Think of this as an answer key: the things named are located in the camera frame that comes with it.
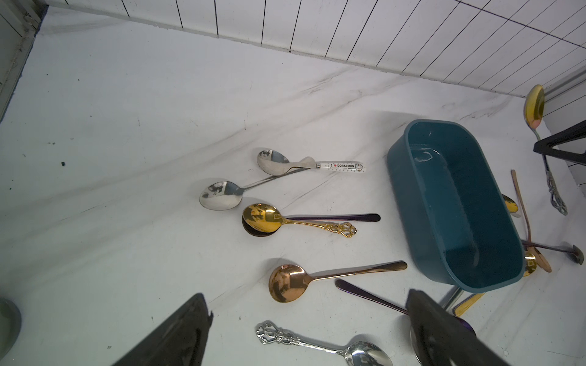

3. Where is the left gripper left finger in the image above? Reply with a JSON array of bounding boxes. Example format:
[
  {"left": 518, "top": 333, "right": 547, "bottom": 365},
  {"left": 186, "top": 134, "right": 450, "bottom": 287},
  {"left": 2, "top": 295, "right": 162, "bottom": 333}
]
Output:
[{"left": 115, "top": 293, "right": 213, "bottom": 365}]

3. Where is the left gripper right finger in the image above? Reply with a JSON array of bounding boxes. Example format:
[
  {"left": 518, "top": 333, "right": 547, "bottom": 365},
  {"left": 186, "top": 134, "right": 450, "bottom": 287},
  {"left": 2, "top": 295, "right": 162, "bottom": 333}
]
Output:
[{"left": 406, "top": 289, "right": 507, "bottom": 365}]

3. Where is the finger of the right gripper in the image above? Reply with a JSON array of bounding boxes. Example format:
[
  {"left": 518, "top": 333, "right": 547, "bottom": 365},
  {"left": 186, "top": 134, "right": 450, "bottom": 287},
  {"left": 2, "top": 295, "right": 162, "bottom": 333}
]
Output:
[{"left": 534, "top": 120, "right": 586, "bottom": 166}]

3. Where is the yellow bowl ornate silver spoon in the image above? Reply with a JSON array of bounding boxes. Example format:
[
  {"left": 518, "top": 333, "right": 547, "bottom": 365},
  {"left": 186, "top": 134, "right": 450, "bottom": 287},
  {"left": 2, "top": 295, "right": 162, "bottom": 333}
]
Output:
[{"left": 523, "top": 84, "right": 569, "bottom": 217}]

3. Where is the purple iridescent spoon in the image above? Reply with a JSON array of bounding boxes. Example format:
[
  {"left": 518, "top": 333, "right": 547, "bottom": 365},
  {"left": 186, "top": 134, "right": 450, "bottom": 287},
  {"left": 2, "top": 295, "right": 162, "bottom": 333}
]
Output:
[{"left": 334, "top": 278, "right": 477, "bottom": 335}]

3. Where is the copper round spoon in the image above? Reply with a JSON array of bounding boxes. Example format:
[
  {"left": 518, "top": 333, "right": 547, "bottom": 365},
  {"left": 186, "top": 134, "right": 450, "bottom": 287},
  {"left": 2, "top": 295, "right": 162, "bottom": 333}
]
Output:
[{"left": 268, "top": 261, "right": 408, "bottom": 303}]

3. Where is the teal plastic storage box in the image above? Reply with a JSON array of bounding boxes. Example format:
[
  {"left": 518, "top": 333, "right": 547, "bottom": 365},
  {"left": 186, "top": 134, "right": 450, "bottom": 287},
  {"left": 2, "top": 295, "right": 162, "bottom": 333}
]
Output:
[{"left": 386, "top": 120, "right": 526, "bottom": 294}]

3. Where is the gold ornate handle spoon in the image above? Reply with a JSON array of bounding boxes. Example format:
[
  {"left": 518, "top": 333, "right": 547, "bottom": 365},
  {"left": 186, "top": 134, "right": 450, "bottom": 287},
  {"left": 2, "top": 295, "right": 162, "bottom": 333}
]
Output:
[{"left": 242, "top": 203, "right": 358, "bottom": 238}]

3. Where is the silver matte round spoon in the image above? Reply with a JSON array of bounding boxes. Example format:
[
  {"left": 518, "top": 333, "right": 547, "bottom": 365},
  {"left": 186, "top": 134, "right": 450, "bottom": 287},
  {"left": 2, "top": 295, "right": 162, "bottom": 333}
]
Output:
[{"left": 409, "top": 285, "right": 465, "bottom": 362}]

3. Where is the small ornate silver spoon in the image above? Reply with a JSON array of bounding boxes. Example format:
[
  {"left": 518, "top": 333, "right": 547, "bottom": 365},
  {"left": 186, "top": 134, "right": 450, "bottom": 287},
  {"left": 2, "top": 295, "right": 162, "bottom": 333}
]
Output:
[{"left": 256, "top": 321, "right": 393, "bottom": 365}]

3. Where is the rainbow iridescent spoon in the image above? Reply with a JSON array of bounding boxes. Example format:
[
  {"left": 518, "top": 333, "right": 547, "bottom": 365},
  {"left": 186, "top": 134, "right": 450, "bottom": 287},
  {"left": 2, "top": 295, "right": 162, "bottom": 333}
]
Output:
[{"left": 502, "top": 195, "right": 521, "bottom": 217}]

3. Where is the rose gold long spoon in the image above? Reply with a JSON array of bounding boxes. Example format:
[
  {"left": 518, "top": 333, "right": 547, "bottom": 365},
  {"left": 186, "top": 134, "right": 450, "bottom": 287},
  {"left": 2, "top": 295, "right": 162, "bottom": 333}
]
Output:
[{"left": 511, "top": 169, "right": 552, "bottom": 273}]

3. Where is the plain silver round spoon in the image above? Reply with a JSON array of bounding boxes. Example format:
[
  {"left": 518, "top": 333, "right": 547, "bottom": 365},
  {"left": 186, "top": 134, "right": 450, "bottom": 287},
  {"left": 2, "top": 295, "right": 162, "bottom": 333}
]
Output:
[{"left": 199, "top": 168, "right": 308, "bottom": 210}]

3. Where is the black handled spoon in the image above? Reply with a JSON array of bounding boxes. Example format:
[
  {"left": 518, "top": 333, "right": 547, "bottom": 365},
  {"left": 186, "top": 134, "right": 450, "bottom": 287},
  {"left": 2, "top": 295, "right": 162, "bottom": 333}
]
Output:
[{"left": 521, "top": 240, "right": 584, "bottom": 265}]

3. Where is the silver spoon with printed handle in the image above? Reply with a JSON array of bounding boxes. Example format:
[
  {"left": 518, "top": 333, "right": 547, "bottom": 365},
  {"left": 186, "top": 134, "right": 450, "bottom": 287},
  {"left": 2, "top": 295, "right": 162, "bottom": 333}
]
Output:
[{"left": 257, "top": 149, "right": 366, "bottom": 176}]

